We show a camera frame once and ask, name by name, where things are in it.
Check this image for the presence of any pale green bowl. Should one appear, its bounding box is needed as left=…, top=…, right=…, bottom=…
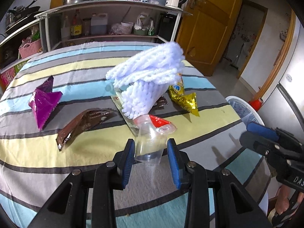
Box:
left=133, top=27, right=149, bottom=36

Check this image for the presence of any pink carton box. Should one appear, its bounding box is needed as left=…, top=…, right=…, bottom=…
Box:
left=0, top=62, right=29, bottom=92

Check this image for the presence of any plastic oil jug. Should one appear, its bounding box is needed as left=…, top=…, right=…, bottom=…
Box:
left=90, top=13, right=108, bottom=36

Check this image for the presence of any clear plastic cup red lid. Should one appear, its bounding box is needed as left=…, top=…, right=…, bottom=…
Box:
left=133, top=114, right=177, bottom=165

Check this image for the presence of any white foam net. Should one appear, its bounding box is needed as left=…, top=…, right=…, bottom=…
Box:
left=105, top=41, right=186, bottom=119

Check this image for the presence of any person's right hand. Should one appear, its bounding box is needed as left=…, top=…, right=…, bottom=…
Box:
left=275, top=186, right=297, bottom=218

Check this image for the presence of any white round trash bin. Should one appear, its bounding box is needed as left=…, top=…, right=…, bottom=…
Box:
left=224, top=95, right=266, bottom=129

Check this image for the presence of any tall clear bottle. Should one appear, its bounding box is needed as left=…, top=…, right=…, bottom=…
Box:
left=60, top=15, right=71, bottom=40

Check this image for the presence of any steel pot with lid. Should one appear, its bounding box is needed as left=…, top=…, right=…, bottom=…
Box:
left=6, top=11, right=17, bottom=26

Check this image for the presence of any red round object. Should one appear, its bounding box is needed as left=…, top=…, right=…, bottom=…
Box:
left=248, top=98, right=263, bottom=112

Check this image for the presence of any yellow label sauce bottle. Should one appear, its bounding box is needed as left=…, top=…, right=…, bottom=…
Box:
left=70, top=9, right=83, bottom=39

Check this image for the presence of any wooden door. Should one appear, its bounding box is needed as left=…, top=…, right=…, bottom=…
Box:
left=176, top=0, right=245, bottom=76

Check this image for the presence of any striped cloth covered table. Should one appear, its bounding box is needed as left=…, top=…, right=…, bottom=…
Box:
left=0, top=40, right=272, bottom=228

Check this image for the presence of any dark brown small packet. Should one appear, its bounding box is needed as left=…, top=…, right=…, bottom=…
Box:
left=152, top=96, right=169, bottom=110

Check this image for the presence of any white plastic tub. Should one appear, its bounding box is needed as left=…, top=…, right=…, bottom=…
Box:
left=121, top=21, right=134, bottom=35

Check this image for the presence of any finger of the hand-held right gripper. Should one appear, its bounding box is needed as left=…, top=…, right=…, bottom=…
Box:
left=246, top=122, right=304, bottom=152
left=239, top=132, right=304, bottom=162

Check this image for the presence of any white metal shelf rack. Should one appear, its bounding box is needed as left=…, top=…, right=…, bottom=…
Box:
left=34, top=0, right=193, bottom=53

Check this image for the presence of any gold foil snack packet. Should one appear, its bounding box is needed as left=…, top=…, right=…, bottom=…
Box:
left=168, top=77, right=200, bottom=117

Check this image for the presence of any pink plastic bag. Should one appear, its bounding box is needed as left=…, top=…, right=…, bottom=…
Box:
left=110, top=23, right=124, bottom=35

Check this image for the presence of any grey refrigerator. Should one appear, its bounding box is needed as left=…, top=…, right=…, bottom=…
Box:
left=258, top=17, right=304, bottom=145

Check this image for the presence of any white plastic bag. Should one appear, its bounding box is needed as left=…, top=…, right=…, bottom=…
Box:
left=134, top=13, right=154, bottom=30

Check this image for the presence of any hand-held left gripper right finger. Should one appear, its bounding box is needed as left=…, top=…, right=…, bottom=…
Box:
left=166, top=138, right=273, bottom=228

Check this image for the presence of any pink woven basket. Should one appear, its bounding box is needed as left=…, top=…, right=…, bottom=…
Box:
left=18, top=38, right=43, bottom=59

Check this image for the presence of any low kitchen counter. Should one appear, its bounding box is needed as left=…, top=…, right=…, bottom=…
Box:
left=0, top=19, right=48, bottom=76

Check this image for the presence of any metal door handle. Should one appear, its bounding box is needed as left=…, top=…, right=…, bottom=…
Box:
left=189, top=0, right=206, bottom=9

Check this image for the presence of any dark glass jar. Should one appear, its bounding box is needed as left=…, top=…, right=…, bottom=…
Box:
left=82, top=18, right=91, bottom=36

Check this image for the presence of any purple foil packet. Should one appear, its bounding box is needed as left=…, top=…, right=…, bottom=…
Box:
left=28, top=75, right=63, bottom=131

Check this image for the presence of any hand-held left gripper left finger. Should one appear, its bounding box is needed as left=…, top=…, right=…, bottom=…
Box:
left=27, top=139, right=136, bottom=228

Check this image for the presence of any brown long snack packet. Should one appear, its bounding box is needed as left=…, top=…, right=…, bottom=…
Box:
left=56, top=108, right=114, bottom=152

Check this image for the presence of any stack of black pans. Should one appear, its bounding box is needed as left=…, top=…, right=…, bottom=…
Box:
left=3, top=0, right=41, bottom=32

